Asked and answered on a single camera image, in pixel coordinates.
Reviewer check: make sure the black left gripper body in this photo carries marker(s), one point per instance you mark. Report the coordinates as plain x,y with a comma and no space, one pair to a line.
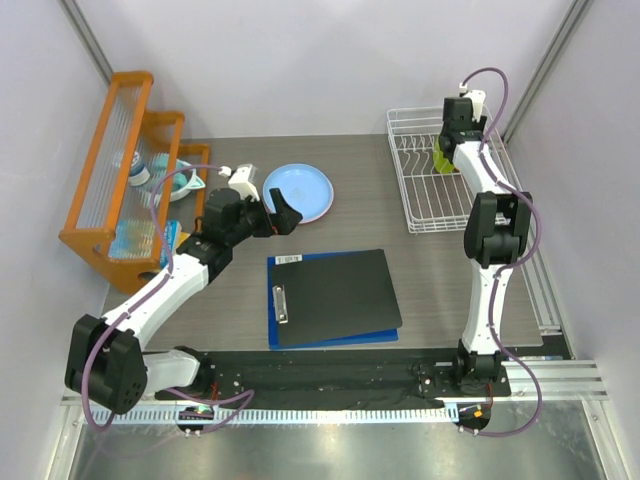
253,221

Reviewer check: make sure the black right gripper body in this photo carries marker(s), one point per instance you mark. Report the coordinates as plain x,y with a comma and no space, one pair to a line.
477,126

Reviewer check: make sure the blue plate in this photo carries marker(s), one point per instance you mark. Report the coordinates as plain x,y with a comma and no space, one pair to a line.
303,186

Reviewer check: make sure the green plate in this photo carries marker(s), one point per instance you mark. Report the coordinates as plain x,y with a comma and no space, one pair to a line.
442,157

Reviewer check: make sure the pink plate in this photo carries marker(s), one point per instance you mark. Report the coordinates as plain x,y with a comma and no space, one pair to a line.
312,216

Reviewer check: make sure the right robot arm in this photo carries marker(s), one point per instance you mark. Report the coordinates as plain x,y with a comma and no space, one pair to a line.
495,236

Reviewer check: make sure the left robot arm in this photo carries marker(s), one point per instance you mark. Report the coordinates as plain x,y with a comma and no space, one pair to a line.
107,363

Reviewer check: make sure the orange wooden shelf rack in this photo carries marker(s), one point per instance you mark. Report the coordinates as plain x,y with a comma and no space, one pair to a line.
104,197

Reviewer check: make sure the white and teal bowl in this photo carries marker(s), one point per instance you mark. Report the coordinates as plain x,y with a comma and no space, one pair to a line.
184,182

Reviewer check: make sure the black clipboard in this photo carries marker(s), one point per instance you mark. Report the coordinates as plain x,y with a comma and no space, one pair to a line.
335,295

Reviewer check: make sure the teal scrub brush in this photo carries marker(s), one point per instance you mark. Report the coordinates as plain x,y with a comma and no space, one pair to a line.
161,175

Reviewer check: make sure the small white blue jar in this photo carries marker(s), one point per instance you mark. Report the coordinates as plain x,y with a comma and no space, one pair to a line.
138,172

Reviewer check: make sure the blue folder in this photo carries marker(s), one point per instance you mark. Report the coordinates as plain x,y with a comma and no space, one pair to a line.
330,342

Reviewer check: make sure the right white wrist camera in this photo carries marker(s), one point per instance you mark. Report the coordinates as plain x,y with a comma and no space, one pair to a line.
477,98

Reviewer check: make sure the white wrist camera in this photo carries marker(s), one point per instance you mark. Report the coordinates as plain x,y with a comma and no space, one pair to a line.
477,98
242,180

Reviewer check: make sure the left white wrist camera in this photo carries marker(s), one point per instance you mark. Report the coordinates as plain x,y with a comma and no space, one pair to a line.
242,180

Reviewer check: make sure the white wire dish rack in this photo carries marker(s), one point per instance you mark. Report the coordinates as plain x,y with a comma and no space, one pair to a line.
435,198

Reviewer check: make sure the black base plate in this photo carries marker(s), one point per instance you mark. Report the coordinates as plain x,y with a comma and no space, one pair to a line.
337,380

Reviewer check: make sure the aluminium frame rail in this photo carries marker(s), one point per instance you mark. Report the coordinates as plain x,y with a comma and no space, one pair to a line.
539,382

